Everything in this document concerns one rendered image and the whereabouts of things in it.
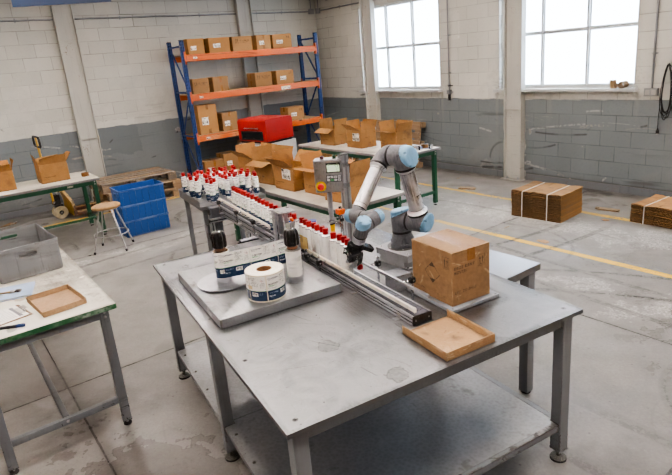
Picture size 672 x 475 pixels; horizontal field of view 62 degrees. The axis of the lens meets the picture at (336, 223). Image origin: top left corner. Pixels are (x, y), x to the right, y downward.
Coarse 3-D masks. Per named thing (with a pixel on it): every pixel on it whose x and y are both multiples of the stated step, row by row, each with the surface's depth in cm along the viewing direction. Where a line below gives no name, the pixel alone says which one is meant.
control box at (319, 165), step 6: (318, 162) 315; (324, 162) 315; (330, 162) 315; (336, 162) 314; (318, 168) 316; (324, 168) 316; (318, 174) 317; (324, 174) 317; (330, 174) 317; (336, 174) 316; (342, 174) 316; (318, 180) 318; (324, 180) 318; (342, 180) 317; (324, 186) 319; (330, 186) 319; (336, 186) 318; (342, 186) 318; (318, 192) 321; (324, 192) 321
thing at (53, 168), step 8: (32, 160) 733; (40, 160) 702; (48, 160) 710; (56, 160) 717; (64, 160) 724; (40, 168) 708; (48, 168) 713; (56, 168) 719; (64, 168) 726; (40, 176) 711; (48, 176) 715; (56, 176) 721; (64, 176) 727
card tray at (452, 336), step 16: (448, 320) 254; (464, 320) 248; (416, 336) 238; (432, 336) 242; (448, 336) 240; (464, 336) 239; (480, 336) 238; (432, 352) 230; (448, 352) 221; (464, 352) 226
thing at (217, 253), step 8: (216, 232) 300; (224, 232) 304; (216, 240) 300; (224, 240) 302; (216, 248) 301; (224, 248) 304; (216, 256) 302; (216, 264) 304; (216, 272) 306; (224, 272) 304; (224, 280) 306
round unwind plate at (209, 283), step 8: (200, 280) 313; (208, 280) 312; (216, 280) 311; (232, 280) 309; (240, 280) 308; (200, 288) 301; (208, 288) 300; (216, 288) 299; (224, 288) 298; (232, 288) 298
